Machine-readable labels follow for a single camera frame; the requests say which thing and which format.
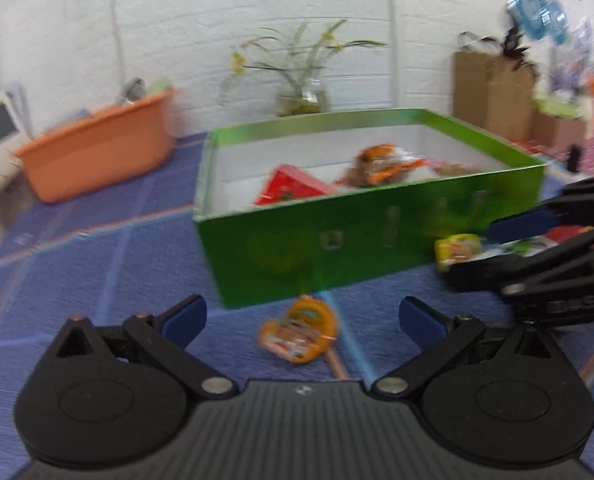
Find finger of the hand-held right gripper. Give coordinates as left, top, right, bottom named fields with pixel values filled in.
left=487, top=170, right=594, bottom=244
left=448, top=227, right=594, bottom=297

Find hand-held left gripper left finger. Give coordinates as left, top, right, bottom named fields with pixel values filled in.
left=28, top=295, right=238, bottom=402

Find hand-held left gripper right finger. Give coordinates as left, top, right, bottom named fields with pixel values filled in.
left=371, top=297, right=581, bottom=402

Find yellow snack packet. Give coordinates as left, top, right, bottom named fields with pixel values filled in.
left=434, top=233, right=486, bottom=272

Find brown snack packet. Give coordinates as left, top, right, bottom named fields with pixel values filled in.
left=429, top=159, right=484, bottom=179

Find round orange snack packet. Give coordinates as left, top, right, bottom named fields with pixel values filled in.
left=258, top=296, right=338, bottom=364

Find green cardboard box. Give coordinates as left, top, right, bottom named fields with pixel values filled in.
left=193, top=108, right=548, bottom=310

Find orange and white snack packet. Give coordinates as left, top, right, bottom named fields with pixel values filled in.
left=346, top=143, right=428, bottom=189

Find red snack packet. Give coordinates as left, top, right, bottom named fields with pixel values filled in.
left=253, top=164, right=338, bottom=207

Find blue plaid tablecloth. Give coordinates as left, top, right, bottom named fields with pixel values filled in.
left=0, top=130, right=594, bottom=480

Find small brown cardboard box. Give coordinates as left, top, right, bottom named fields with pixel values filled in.
left=533, top=107, right=591, bottom=152

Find light green box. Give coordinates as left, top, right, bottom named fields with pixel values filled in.
left=537, top=94, right=586, bottom=121

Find purple leaf plant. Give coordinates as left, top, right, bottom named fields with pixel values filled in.
left=496, top=24, right=534, bottom=67

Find orange plastic basin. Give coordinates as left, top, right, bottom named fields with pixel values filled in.
left=14, top=86, right=181, bottom=205

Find pale green carton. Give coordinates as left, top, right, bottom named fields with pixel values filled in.
left=144, top=76, right=174, bottom=97

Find glass vase with orchid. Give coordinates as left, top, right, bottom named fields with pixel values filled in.
left=217, top=19, right=391, bottom=119

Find blue round wall decoration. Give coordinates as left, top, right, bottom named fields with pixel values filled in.
left=506, top=0, right=571, bottom=47

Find white wall conduit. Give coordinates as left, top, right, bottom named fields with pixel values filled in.
left=111, top=0, right=128, bottom=97
left=386, top=0, right=404, bottom=112

